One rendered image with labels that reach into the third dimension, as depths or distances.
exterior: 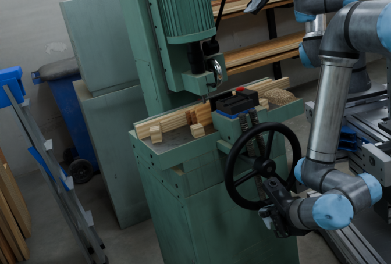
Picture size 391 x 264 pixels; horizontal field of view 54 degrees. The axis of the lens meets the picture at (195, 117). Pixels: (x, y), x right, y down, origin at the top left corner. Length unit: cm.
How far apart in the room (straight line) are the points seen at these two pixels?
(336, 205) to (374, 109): 97
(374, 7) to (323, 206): 44
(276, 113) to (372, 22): 63
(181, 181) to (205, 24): 53
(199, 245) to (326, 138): 66
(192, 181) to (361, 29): 72
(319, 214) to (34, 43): 309
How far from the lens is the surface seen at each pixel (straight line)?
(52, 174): 205
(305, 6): 149
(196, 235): 143
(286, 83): 164
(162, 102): 157
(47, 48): 364
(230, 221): 147
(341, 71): 100
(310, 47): 174
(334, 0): 148
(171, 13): 132
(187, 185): 132
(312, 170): 105
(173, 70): 146
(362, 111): 180
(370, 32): 91
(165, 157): 125
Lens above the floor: 140
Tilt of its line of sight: 20 degrees down
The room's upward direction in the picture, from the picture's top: 12 degrees counter-clockwise
